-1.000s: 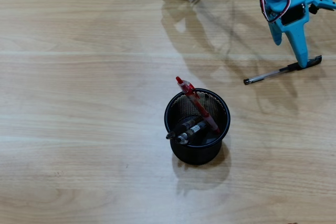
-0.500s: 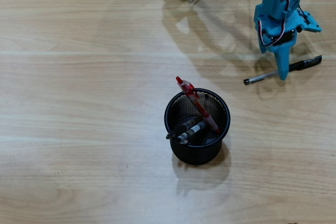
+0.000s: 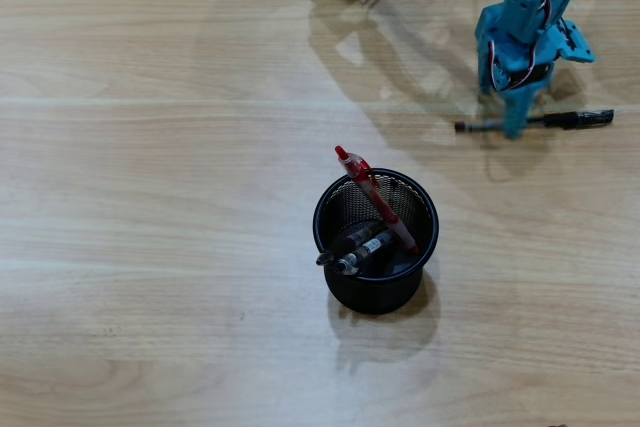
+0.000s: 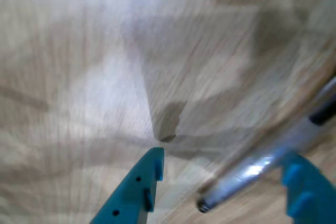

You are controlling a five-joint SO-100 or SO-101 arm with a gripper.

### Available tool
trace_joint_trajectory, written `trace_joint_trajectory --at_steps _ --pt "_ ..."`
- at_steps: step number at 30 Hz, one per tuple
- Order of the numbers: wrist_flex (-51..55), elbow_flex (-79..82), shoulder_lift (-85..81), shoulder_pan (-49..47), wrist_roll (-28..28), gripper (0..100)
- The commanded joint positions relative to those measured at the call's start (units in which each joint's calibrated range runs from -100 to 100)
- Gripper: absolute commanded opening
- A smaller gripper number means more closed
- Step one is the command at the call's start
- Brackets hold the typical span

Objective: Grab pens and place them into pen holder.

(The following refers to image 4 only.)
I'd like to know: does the clear pen with black cap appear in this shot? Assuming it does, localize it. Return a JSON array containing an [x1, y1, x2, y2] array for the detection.
[[196, 76, 336, 214]]

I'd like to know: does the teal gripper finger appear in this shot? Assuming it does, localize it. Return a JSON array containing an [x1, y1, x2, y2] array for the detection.
[[280, 152, 336, 224], [90, 146, 165, 224]]

